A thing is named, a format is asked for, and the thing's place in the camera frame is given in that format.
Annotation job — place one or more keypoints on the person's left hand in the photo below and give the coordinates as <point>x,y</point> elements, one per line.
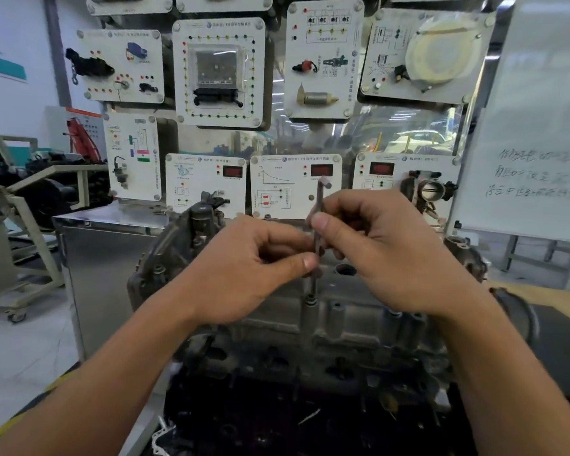
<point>237,275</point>

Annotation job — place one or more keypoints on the person's right hand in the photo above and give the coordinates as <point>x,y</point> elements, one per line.
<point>394,251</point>

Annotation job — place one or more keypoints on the silver hex key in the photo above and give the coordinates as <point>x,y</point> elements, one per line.
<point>319,194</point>

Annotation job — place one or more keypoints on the grey metal engine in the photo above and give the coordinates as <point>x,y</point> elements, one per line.
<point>337,327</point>

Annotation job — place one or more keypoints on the person's right forearm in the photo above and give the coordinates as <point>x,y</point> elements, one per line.
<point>513,384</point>

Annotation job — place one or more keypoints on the person's left forearm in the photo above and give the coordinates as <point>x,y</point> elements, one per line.
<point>85,389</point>

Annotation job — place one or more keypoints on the black engine on trolley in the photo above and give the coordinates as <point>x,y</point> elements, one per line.
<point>52,194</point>

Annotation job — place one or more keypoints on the engine on beige stand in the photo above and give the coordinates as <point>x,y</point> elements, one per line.
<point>5,261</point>

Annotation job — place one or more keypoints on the black throttle body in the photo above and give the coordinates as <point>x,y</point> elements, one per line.
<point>432,189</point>

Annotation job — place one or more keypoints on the white panel black lever sensor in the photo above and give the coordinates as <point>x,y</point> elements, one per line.
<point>237,194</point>

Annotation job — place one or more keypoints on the white panel throttle body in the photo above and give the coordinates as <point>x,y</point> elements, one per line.
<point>361,170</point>

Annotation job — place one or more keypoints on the white panel curve graph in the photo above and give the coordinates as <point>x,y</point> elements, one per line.
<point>294,204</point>

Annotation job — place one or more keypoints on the white panel green red labels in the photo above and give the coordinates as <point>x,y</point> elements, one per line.
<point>152,180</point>

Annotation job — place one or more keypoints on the white sensor training panel board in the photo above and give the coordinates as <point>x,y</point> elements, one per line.
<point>95,270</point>

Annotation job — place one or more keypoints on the white panel yellow disc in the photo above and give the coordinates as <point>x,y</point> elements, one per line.
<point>456,94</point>

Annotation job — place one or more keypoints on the white panel control module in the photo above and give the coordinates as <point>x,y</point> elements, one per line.
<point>180,113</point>

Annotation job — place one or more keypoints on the white panel brass filter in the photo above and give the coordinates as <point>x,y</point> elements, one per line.
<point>294,104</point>

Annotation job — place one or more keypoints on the large whiteboard on stand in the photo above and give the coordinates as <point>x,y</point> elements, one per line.
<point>527,113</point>

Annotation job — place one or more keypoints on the clear cased control module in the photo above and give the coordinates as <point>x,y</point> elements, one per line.
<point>216,71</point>

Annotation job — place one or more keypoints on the red hoist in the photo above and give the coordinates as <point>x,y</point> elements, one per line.
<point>81,137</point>

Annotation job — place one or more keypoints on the yellow blue disc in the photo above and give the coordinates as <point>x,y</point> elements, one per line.
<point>444,49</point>

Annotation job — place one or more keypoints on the black accelerator pedal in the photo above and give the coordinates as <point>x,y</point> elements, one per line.
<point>88,66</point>

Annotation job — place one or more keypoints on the white panel grey probe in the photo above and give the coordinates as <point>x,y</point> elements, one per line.
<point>223,3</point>

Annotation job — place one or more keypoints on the grey wall cabinet orange strip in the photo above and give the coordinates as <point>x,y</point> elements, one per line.
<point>54,128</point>

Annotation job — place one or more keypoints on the teal striped wall poster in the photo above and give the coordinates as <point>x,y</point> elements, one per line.
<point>0,61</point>

